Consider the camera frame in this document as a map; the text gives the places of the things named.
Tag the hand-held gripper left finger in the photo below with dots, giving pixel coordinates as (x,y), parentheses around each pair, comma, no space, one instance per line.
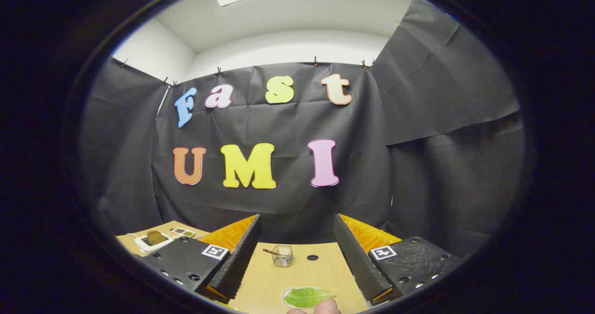
(241,263)

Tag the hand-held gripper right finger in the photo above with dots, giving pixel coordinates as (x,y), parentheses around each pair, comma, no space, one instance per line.
(355,263)

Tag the green lettuce leaf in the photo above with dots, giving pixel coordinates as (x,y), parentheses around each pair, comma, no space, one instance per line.
(304,297)

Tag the brown bread slice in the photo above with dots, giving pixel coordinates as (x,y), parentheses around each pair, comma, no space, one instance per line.
(156,237)

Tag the white seasoning tray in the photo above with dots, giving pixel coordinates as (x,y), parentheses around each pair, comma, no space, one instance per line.
(182,233)

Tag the white toaster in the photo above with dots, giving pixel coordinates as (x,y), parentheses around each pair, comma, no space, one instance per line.
(142,244)

